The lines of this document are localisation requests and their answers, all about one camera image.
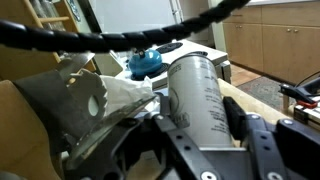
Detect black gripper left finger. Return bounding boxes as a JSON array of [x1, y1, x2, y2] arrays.
[[66, 94, 221, 180]]

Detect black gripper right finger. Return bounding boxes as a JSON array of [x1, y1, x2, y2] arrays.
[[222, 96, 320, 180]]

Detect patterned rug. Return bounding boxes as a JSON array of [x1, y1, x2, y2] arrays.
[[238, 76, 291, 111]]

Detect black clamp red tip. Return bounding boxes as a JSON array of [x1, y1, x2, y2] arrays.
[[279, 77, 320, 109]]

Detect metal serving spoon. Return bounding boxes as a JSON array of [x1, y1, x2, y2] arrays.
[[66, 96, 158, 168]]

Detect blue kettle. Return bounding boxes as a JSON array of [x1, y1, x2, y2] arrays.
[[128, 48, 164, 78]]

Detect white stove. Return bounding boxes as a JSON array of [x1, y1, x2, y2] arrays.
[[114, 39, 232, 91]]

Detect wooden kitchen cabinets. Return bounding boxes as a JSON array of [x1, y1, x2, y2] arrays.
[[223, 0, 320, 84]]

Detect white fridge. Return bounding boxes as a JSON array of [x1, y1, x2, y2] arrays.
[[96, 0, 183, 34]]

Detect small wooden spice rack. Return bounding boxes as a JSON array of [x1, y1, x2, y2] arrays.
[[0, 0, 98, 83]]

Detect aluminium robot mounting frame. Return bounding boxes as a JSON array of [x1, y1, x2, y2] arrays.
[[293, 103, 320, 131]]

